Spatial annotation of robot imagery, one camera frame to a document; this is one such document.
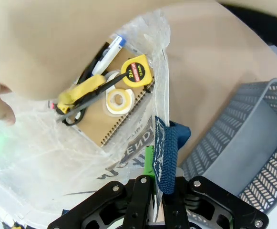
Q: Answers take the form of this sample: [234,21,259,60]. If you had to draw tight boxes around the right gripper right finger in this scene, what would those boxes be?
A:
[161,176,269,229]

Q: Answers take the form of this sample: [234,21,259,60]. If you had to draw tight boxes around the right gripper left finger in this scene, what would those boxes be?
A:
[48,145,157,229]

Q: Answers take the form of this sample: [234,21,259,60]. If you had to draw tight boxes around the grey perforated plastic basket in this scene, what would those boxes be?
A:
[180,78,277,214]

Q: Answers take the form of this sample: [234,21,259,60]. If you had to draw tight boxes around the white shopping bag navy handles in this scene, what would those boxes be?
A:
[0,9,192,229]

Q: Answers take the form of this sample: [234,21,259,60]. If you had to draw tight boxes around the kraft spiral notebook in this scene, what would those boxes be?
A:
[72,46,157,148]

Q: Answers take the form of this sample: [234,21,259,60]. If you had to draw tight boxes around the yellow utility knife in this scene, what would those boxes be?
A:
[57,74,107,115]

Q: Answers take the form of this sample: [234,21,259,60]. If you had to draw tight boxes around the small white tape dispenser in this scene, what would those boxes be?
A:
[103,70,120,83]

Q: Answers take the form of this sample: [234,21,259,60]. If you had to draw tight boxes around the yellow tape measure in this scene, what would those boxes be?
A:
[120,54,153,88]

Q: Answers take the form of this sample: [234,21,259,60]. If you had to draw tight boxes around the black pen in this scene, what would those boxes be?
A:
[77,42,110,84]

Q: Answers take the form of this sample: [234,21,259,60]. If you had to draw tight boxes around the white marker blue cap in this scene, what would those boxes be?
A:
[90,34,127,76]

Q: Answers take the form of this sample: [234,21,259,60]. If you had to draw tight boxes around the black handled scissors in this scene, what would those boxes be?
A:
[56,73,128,126]

